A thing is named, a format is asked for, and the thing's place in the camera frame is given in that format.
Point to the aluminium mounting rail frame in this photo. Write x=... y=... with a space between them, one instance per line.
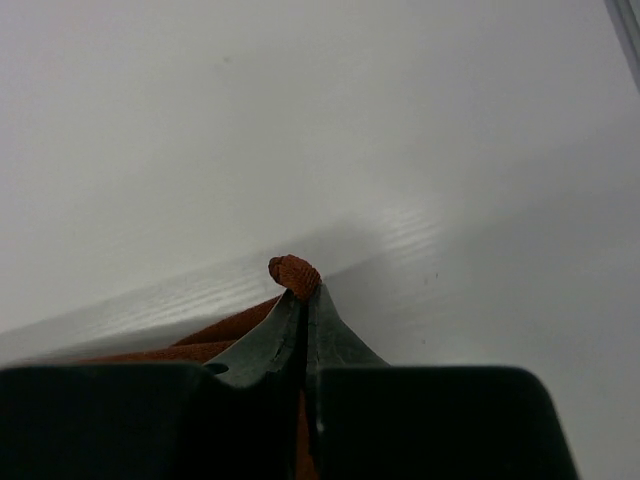
x=624 y=15

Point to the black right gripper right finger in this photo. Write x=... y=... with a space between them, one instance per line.
x=370 y=420

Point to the brown towel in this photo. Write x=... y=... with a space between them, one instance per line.
x=292 y=273

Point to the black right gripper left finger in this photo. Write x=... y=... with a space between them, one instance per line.
x=233 y=417

